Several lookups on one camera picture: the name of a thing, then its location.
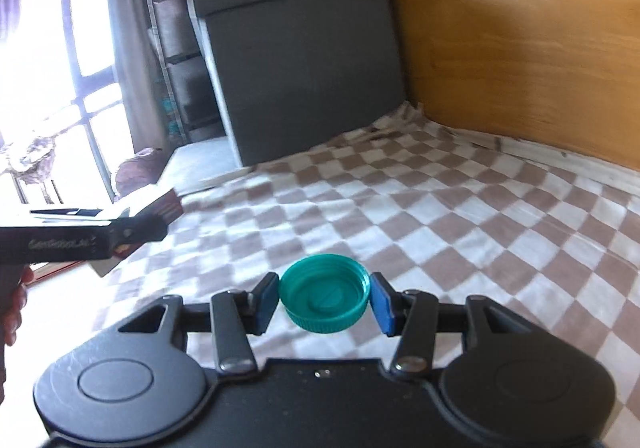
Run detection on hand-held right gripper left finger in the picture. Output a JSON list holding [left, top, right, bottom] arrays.
[[117, 272, 281, 374]]

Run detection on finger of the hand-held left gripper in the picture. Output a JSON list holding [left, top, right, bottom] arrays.
[[111, 214, 168, 253]]

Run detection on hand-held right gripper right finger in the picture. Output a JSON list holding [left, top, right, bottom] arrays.
[[369, 273, 538, 375]]

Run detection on green bottle cap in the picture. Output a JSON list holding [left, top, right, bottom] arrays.
[[278, 254, 372, 333]]

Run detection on person's left hand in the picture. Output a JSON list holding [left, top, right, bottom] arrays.
[[0, 268, 35, 396]]

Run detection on pink bag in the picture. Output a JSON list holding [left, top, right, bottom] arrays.
[[115, 147, 173, 196]]

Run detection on hanging net basket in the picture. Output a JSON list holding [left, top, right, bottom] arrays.
[[0, 128, 63, 189]]

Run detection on grey seat cushion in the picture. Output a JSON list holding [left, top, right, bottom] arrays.
[[160, 135, 251, 196]]

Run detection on checkered blanket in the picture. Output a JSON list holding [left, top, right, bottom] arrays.
[[95, 102, 640, 448]]

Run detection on black shelf unit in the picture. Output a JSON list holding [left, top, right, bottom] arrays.
[[145, 0, 223, 141]]

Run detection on brown curtain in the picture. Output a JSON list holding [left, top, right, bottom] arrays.
[[105, 0, 166, 156]]

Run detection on grey storage box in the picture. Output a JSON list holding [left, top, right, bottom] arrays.
[[187, 0, 406, 167]]

